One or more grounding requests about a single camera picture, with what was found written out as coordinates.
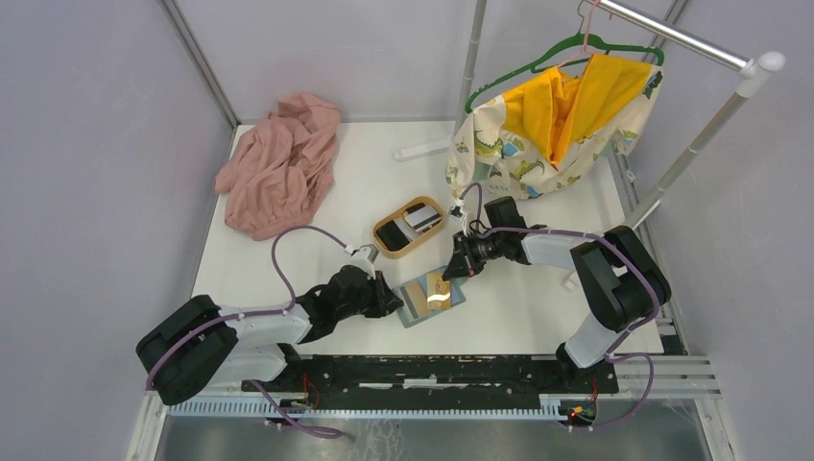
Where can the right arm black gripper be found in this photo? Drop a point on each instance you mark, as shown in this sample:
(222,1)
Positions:
(459,266)

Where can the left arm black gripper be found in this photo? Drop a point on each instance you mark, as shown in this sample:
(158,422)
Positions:
(386,303)

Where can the yellow credit card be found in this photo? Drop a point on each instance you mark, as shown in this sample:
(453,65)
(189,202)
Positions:
(415,299)

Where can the yellow oval card tray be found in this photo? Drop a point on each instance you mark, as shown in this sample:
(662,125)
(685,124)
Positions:
(417,239)

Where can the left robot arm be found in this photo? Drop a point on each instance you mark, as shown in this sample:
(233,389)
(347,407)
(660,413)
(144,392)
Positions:
(202,343)

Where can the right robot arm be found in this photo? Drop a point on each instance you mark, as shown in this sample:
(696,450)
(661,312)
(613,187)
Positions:
(623,285)

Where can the white striped card in tray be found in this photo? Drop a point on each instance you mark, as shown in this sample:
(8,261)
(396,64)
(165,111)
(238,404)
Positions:
(421,217)

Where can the black card in tray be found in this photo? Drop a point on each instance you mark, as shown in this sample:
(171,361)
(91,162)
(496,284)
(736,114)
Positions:
(392,236)

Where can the cartoon print hanging garment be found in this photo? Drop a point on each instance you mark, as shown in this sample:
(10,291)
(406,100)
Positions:
(508,164)

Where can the pink crumpled cloth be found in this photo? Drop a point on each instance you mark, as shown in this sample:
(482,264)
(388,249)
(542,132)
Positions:
(281,168)

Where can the yellow hanging garment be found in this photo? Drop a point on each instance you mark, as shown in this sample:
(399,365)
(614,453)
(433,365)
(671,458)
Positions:
(553,110)

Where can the pink clothes hanger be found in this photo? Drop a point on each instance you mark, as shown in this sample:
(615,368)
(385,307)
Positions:
(585,29)

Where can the white clothes rack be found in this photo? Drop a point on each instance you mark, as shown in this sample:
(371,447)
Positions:
(716,228)

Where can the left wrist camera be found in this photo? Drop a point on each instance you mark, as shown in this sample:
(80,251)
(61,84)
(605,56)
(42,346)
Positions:
(363,257)

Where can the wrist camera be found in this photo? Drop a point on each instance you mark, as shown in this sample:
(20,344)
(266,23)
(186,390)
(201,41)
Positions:
(459,212)
(363,257)

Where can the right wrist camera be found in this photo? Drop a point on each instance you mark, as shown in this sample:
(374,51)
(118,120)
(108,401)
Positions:
(459,212)

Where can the aluminium frame rails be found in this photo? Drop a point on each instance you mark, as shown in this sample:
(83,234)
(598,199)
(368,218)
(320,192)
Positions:
(665,379)

